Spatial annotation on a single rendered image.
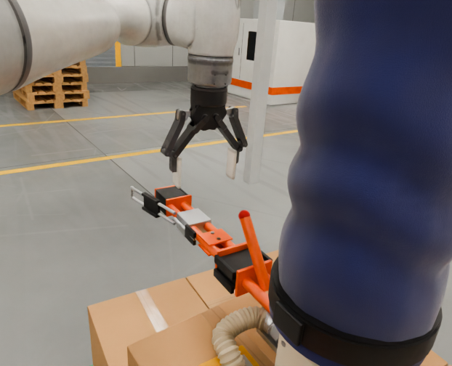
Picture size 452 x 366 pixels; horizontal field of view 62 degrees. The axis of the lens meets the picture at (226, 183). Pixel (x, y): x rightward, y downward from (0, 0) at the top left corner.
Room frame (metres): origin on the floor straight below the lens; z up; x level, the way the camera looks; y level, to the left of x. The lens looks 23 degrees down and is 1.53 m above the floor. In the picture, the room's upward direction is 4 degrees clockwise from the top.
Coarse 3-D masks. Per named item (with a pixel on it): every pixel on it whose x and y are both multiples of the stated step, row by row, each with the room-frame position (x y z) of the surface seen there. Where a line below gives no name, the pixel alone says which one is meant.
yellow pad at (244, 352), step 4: (240, 348) 0.53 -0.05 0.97; (244, 348) 0.53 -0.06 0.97; (244, 352) 0.52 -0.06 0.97; (248, 352) 0.52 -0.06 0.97; (244, 356) 0.51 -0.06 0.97; (248, 356) 0.52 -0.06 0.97; (212, 360) 0.50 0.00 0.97; (216, 360) 0.50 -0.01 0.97; (248, 360) 0.50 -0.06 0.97; (252, 360) 0.51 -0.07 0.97; (204, 364) 0.49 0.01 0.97; (208, 364) 0.49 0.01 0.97; (212, 364) 0.49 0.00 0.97; (216, 364) 0.49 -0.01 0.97; (220, 364) 0.49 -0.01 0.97; (248, 364) 0.49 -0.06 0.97; (252, 364) 0.50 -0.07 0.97; (256, 364) 0.50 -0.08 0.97
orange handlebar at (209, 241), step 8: (176, 208) 0.86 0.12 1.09; (184, 208) 0.88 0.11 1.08; (192, 208) 0.86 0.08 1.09; (176, 216) 0.83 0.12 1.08; (208, 224) 0.79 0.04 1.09; (200, 232) 0.75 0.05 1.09; (208, 232) 0.74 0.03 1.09; (216, 232) 0.74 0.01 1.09; (224, 232) 0.75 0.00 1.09; (200, 240) 0.72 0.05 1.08; (208, 240) 0.71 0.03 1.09; (216, 240) 0.71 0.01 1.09; (224, 240) 0.71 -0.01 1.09; (208, 248) 0.69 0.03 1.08; (216, 248) 0.68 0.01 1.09; (248, 280) 0.58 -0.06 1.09; (248, 288) 0.57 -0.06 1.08; (256, 288) 0.56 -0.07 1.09; (256, 296) 0.55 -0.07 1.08; (264, 296) 0.54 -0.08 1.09; (264, 304) 0.53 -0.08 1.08
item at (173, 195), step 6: (168, 186) 0.97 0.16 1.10; (174, 186) 0.97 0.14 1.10; (156, 192) 0.93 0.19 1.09; (162, 192) 0.92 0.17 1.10; (168, 192) 0.92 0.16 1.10; (174, 192) 0.92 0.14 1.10; (180, 192) 0.93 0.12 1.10; (162, 198) 0.90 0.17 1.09; (168, 198) 0.89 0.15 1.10; (174, 198) 0.89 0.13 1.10; (180, 198) 0.90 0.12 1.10; (186, 198) 0.91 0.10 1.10; (168, 204) 0.88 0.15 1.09; (174, 204) 0.89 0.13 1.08; (180, 204) 0.90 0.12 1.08; (162, 210) 0.90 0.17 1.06; (180, 210) 0.90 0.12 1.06
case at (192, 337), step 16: (224, 304) 0.68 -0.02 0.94; (240, 304) 0.68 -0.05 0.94; (256, 304) 0.69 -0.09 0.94; (192, 320) 0.62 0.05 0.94; (208, 320) 0.62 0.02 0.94; (160, 336) 0.57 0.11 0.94; (176, 336) 0.57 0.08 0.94; (192, 336) 0.58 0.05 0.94; (208, 336) 0.58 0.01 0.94; (240, 336) 0.59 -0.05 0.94; (256, 336) 0.59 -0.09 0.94; (128, 352) 0.54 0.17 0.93; (144, 352) 0.53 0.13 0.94; (160, 352) 0.53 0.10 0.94; (176, 352) 0.53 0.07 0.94; (192, 352) 0.54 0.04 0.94; (208, 352) 0.54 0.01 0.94; (256, 352) 0.55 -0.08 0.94; (272, 352) 0.55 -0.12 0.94
